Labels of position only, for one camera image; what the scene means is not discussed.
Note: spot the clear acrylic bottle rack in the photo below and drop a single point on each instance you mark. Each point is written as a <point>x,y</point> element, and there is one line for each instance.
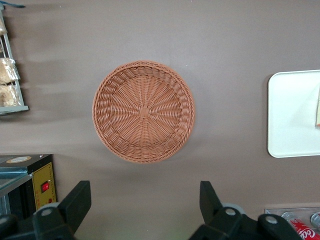
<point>272,211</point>

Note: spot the grey metal snack rack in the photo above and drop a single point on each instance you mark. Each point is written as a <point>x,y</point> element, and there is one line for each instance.
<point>15,108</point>

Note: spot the clear bagged pastry pack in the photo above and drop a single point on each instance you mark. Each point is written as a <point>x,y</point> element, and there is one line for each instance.
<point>2,26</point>
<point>7,71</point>
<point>8,96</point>

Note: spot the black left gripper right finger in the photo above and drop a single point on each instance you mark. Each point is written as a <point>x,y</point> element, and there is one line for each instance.
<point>220,220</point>

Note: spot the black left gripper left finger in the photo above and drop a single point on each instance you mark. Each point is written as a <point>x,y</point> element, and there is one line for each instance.
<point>65,215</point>

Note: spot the black machine with yellow panel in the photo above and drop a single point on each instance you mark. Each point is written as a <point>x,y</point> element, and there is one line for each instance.
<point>42,180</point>

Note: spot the cream plastic tray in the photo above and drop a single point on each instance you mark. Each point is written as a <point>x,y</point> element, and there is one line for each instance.
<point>287,125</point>

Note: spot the round brown wicker basket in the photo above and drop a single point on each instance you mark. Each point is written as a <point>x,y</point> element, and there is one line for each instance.
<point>143,112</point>

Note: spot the triangular sandwich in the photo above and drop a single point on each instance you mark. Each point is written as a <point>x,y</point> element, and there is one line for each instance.
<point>318,107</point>

